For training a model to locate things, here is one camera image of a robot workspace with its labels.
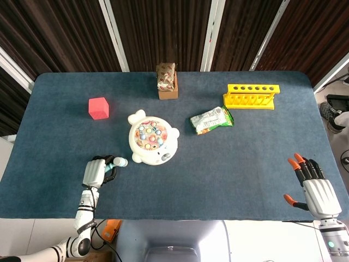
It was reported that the green snack bag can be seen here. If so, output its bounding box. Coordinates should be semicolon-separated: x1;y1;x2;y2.
190;105;235;136

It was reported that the grey sneaker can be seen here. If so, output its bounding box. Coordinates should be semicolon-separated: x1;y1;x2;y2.
319;102;342;134

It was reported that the orange device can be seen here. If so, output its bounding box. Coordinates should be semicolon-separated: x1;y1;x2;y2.
102;219;122;243

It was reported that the black cable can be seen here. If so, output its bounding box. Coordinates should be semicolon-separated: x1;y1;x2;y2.
90;219;124;262

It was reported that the light blue toy hammer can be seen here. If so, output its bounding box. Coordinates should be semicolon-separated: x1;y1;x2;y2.
104;156;129;174

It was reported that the white whack-a-mole toy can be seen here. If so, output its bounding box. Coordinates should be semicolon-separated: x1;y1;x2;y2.
127;109;180;166

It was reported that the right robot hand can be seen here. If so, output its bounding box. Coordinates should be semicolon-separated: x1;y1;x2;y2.
283;153;342;220

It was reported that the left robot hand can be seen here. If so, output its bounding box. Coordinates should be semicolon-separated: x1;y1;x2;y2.
82;154;119;189

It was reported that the red cube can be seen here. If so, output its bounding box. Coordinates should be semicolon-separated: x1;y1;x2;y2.
88;97;110;121

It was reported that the grey robot torso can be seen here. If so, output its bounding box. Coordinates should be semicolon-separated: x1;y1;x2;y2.
114;219;232;262

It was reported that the blue table mat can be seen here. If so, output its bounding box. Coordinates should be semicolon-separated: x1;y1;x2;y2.
0;71;345;222

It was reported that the black floor device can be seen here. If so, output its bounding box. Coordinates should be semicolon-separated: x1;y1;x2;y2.
326;94;349;109

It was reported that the yellow test tube rack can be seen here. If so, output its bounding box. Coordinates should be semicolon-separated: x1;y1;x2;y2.
222;84;281;111

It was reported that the brown cardboard box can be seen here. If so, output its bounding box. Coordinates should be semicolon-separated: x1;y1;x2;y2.
158;70;179;100

